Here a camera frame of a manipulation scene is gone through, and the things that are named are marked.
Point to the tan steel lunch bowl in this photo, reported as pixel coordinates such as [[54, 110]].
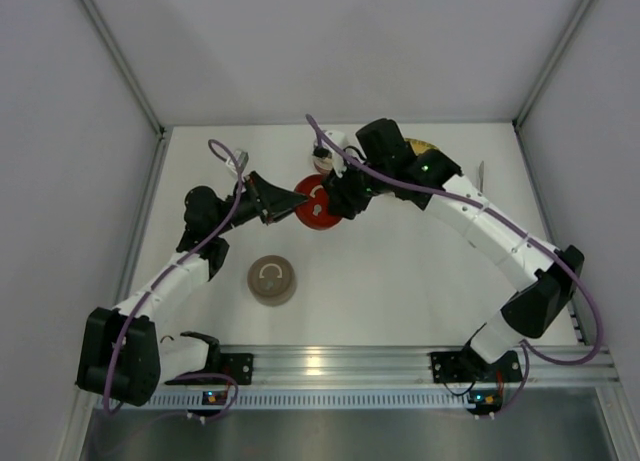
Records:
[[272, 294]]

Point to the red round lid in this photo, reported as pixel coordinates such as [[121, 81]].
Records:
[[314, 212]]

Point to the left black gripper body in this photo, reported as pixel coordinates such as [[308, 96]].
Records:
[[258, 197]]

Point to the right aluminium frame post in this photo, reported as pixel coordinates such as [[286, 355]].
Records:
[[570, 29]]

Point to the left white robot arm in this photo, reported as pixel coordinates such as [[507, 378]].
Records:
[[126, 352]]

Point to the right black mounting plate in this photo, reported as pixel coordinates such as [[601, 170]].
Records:
[[447, 368]]

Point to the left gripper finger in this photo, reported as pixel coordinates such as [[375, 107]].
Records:
[[267, 194], [275, 213]]

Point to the left aluminium frame post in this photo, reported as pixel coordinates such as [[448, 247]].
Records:
[[106, 37]]

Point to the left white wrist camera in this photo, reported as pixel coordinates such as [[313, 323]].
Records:
[[237, 161]]

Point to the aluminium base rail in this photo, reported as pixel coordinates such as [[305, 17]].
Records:
[[395, 367]]

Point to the steel food tongs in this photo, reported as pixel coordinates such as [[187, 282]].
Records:
[[481, 176]]

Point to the bamboo woven tray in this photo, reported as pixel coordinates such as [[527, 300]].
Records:
[[420, 147]]

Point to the brown round lid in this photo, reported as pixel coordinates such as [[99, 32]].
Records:
[[272, 268]]

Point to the red steel lunch bowl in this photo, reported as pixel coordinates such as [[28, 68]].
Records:
[[323, 165]]

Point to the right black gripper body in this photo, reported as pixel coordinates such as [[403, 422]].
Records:
[[338, 194]]

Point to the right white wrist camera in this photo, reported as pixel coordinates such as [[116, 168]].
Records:
[[326, 143]]

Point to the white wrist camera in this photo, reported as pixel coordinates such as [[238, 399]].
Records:
[[237, 161], [326, 143]]

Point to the aluminium frame post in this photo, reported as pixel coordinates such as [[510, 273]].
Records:
[[106, 37], [570, 29]]

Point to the grey slotted cable duct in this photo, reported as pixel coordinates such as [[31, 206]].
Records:
[[314, 399]]

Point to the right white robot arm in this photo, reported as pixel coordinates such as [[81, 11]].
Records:
[[542, 275]]

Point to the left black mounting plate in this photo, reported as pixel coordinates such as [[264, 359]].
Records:
[[238, 366]]

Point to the black mounting plate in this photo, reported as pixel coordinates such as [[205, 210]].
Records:
[[447, 368], [238, 366]]

